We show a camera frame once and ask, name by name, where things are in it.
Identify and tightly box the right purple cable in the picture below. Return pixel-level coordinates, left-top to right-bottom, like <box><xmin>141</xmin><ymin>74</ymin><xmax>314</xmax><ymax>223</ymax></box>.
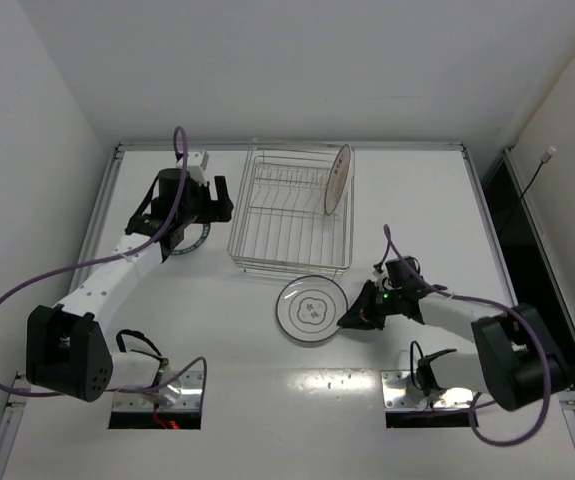
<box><xmin>383</xmin><ymin>224</ymin><xmax>553</xmax><ymax>446</ymax></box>

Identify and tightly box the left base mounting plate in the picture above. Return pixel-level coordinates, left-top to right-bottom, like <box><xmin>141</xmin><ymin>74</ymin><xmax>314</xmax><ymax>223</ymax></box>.
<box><xmin>112</xmin><ymin>370</ymin><xmax>205</xmax><ymax>414</ymax></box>

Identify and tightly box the base mounting plate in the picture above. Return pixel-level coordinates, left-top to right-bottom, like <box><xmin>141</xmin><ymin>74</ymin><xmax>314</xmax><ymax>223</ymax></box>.
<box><xmin>380</xmin><ymin>370</ymin><xmax>474</xmax><ymax>413</ymax></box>
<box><xmin>112</xmin><ymin>370</ymin><xmax>205</xmax><ymax>414</ymax></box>

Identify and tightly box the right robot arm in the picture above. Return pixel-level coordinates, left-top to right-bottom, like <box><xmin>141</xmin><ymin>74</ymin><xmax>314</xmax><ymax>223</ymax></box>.
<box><xmin>337</xmin><ymin>256</ymin><xmax>571</xmax><ymax>411</ymax></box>

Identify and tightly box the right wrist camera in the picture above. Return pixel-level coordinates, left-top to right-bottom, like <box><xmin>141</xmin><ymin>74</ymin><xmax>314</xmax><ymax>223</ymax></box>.
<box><xmin>372</xmin><ymin>263</ymin><xmax>388</xmax><ymax>290</ymax></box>

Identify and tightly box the wire dish rack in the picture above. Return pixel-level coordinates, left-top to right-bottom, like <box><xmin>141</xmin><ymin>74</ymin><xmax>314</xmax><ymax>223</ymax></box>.
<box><xmin>228</xmin><ymin>140</ymin><xmax>355</xmax><ymax>278</ymax></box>

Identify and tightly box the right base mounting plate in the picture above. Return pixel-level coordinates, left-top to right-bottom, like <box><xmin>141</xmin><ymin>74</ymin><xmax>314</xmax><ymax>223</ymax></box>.
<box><xmin>380</xmin><ymin>370</ymin><xmax>474</xmax><ymax>413</ymax></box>

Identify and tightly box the orange sunburst plate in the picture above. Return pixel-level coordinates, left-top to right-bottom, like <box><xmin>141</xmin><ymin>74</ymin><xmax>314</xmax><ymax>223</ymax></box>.
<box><xmin>323</xmin><ymin>144</ymin><xmax>354</xmax><ymax>216</ymax></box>

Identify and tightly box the teal rimmed plate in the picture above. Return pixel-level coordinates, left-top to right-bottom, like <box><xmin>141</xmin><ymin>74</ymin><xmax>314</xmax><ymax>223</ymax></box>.
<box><xmin>172</xmin><ymin>224</ymin><xmax>211</xmax><ymax>256</ymax></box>

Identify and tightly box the black rimmed white plate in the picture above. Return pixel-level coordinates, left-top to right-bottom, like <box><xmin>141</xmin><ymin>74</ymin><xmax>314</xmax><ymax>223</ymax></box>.
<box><xmin>274</xmin><ymin>275</ymin><xmax>349</xmax><ymax>345</ymax></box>

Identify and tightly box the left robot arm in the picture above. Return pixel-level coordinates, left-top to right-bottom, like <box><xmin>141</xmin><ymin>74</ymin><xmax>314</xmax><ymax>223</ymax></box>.
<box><xmin>26</xmin><ymin>167</ymin><xmax>234</xmax><ymax>402</ymax></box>

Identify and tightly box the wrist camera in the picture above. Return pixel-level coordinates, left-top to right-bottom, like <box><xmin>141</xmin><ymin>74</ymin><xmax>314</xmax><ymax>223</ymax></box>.
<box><xmin>188</xmin><ymin>150</ymin><xmax>209</xmax><ymax>185</ymax></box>
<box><xmin>372</xmin><ymin>263</ymin><xmax>388</xmax><ymax>290</ymax></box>

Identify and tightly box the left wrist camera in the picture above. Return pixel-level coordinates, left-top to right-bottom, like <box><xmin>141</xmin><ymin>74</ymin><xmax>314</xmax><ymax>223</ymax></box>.
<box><xmin>188</xmin><ymin>150</ymin><xmax>209</xmax><ymax>185</ymax></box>

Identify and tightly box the black wall cable white plug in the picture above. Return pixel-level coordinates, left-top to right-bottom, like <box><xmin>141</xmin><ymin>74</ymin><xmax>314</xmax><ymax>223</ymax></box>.
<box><xmin>518</xmin><ymin>146</ymin><xmax>557</xmax><ymax>202</ymax></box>

